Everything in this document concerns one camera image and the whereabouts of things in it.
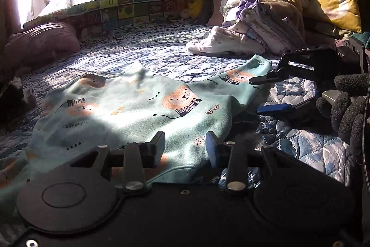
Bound teal printed baby garment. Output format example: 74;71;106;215
1;55;271;213

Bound white folded baby clothes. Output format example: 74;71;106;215
186;26;267;55

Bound black gloved hand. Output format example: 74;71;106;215
315;73;369;149

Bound blue white quilted bedspread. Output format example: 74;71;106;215
1;22;355;186

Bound yellow cartoon pillow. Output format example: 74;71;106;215
304;0;362;33

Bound pile of folded blankets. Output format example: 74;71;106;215
219;0;310;55

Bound yellow plush toy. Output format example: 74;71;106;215
179;0;205;20

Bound black white plush toy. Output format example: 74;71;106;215
1;77;36;128

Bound colourful alphabet bed bumper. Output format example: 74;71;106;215
24;0;185;30

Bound purple pillow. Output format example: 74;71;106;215
4;22;80;67

